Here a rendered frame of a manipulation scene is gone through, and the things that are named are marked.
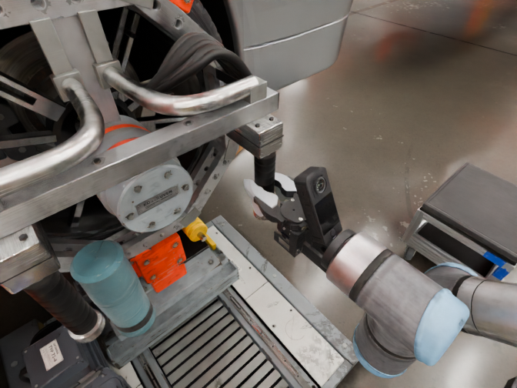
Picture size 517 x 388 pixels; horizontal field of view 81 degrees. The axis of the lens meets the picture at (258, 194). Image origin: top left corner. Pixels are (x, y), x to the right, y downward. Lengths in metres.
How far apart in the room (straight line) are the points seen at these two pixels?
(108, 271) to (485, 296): 0.58
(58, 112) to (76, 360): 0.56
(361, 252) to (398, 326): 0.10
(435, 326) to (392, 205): 1.39
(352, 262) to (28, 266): 0.37
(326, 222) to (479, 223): 0.97
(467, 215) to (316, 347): 0.74
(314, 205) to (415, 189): 1.53
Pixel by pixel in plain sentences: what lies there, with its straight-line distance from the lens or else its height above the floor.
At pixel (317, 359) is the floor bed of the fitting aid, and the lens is 1.18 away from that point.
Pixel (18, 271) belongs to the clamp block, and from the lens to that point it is 0.40.
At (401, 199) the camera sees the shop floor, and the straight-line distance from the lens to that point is 1.83.
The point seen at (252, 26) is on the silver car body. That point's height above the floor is 0.95.
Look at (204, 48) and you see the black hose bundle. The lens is 0.48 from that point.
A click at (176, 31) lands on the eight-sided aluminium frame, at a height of 1.03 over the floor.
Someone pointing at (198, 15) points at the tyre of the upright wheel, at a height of 1.02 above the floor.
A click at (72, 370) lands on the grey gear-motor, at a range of 0.93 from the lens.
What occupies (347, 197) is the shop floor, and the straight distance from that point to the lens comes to 1.74.
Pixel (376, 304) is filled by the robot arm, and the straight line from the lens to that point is 0.44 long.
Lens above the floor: 1.20
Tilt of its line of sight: 45 degrees down
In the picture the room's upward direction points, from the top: straight up
